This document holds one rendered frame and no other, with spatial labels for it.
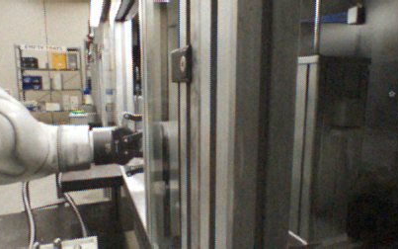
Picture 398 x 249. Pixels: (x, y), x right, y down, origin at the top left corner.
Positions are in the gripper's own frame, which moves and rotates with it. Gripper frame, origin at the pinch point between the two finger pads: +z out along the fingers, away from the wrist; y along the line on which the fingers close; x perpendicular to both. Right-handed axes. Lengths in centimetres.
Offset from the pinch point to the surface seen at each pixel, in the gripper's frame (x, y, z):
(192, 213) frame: -39.1, 2.2, -13.5
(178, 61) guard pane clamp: -36.7, 13.8, -13.8
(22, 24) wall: 750, 160, -161
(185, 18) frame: -37.6, 16.9, -13.5
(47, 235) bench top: 30, -32, -34
